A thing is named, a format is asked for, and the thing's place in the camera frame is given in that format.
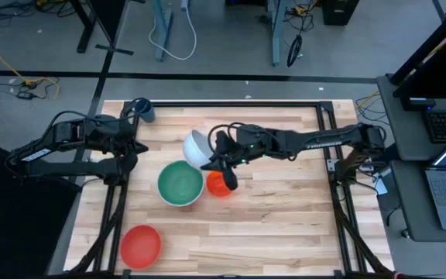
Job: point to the black table frame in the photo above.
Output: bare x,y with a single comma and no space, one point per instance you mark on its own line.
227,104

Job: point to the white bowl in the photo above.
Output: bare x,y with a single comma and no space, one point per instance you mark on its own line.
194,149

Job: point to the blue-grey desk leg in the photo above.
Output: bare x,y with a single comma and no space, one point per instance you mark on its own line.
277,38
163,23

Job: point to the green bowl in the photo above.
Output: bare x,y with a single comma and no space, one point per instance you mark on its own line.
180,182

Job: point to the wide red bowl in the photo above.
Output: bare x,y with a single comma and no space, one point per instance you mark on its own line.
141,248

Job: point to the black floor stand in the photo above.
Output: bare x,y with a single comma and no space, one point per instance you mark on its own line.
114,49

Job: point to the small red bowl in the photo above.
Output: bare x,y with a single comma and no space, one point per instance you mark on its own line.
215,186

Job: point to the grey side desk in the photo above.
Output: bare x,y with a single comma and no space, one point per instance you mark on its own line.
412,201

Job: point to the small black device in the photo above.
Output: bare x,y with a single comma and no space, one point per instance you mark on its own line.
416,104

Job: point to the white paper tag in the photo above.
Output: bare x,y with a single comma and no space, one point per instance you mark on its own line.
381,187

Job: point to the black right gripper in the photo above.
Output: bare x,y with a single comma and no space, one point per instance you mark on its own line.
232,159

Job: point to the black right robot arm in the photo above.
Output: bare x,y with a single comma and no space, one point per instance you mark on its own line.
323,141

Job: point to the large black monitor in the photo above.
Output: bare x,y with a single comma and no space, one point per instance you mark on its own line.
440,66

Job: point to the black computer tower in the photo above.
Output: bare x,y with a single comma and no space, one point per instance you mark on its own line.
339,11

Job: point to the blue cup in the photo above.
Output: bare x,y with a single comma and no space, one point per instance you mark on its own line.
146,112

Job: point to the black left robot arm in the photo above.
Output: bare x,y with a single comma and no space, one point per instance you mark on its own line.
72,168

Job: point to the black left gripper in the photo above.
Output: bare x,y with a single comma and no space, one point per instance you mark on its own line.
131,131

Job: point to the white power strip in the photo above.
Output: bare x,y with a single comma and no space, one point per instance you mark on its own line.
184,4

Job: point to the pale notched-rim bowl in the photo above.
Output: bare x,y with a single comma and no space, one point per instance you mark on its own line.
180,205

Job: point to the black floor mat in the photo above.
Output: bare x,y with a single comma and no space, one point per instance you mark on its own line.
14,224

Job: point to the black power adapter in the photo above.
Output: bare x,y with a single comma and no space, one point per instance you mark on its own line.
24,95

